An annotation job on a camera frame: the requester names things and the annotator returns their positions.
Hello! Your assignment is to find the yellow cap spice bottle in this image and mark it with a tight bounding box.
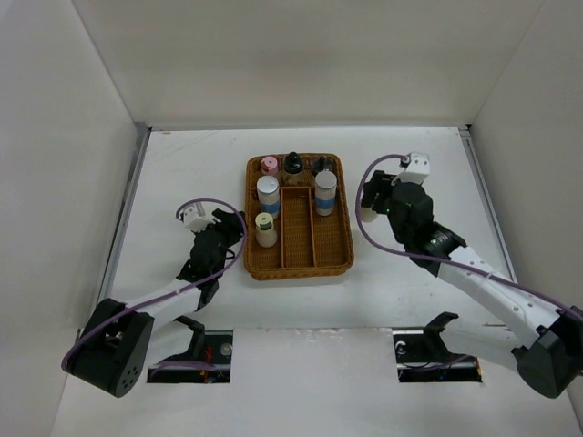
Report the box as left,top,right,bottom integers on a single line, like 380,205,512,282
255,212,278,249

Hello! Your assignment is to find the silver cap bottle blue label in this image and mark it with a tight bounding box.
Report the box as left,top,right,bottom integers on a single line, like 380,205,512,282
256,176,281,219

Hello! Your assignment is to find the grey cap bottle blue label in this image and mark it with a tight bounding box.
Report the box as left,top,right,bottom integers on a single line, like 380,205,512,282
314,170,337,217

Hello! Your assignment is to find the black spout bottle white spice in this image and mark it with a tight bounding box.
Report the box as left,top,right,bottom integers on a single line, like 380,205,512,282
311,155,333,177

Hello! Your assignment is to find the pink cap spice bottle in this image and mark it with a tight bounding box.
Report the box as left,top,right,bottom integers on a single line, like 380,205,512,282
261,156,280,179

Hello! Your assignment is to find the black spout bottle brown spice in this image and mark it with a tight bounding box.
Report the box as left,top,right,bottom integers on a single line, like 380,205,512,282
282,151,303,187

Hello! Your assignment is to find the dark cap tan spice bottle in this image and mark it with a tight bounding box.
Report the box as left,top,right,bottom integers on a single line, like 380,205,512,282
360,207,378,223

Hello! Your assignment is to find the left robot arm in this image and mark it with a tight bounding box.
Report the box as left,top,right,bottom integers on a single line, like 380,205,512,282
61,202,247,398

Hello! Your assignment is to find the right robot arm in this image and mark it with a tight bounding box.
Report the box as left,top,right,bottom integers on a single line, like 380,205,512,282
356,170,582,399

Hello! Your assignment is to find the brown wicker divided basket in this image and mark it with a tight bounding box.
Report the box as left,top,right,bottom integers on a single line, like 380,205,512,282
244,153,354,280

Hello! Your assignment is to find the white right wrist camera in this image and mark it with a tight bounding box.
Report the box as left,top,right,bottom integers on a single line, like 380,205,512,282
396,152,431,185

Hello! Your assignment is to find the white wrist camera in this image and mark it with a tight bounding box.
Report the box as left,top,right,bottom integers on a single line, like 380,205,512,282
396,152,431,185
176,202,213,233

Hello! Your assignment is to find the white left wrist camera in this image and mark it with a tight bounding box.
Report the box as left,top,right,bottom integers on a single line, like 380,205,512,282
176,202,213,233

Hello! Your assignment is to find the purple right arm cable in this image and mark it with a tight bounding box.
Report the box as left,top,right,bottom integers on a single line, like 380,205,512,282
354,154,583,374

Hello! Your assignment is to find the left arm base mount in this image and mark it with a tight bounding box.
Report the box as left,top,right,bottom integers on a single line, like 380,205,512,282
147,316,234,384

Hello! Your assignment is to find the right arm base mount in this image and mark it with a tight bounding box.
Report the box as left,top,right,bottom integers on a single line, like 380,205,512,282
392,311,483,383

